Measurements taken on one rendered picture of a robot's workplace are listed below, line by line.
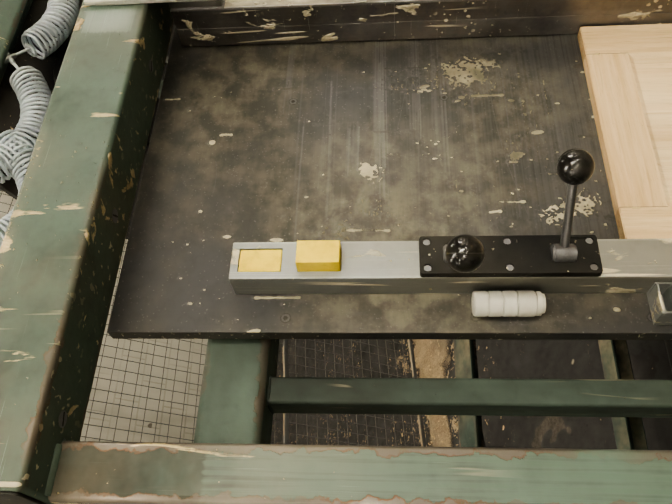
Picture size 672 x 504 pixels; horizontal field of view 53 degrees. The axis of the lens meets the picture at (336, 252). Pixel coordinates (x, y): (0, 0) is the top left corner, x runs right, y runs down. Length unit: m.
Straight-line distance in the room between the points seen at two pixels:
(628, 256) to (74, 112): 0.69
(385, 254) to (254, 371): 0.21
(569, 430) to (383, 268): 2.06
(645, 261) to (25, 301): 0.68
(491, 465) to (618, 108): 0.52
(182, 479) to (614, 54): 0.79
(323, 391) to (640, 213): 0.43
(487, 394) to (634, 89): 0.46
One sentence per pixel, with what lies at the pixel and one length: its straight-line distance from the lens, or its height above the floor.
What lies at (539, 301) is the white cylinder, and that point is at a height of 1.41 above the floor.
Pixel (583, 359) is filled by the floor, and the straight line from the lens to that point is 2.77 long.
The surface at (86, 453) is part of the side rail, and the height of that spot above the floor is 1.82.
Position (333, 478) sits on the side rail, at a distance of 0.68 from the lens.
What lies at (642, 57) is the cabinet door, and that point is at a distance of 1.06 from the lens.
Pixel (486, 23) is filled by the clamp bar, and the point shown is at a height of 1.43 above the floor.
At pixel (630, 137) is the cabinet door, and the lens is 0.95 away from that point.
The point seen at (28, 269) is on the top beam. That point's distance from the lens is 0.81.
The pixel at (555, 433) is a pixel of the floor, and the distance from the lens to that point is 2.83.
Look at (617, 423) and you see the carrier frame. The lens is 2.37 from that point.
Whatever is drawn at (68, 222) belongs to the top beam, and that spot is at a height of 1.90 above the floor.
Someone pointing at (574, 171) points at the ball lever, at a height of 1.45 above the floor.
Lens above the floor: 1.90
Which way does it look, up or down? 22 degrees down
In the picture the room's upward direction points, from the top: 74 degrees counter-clockwise
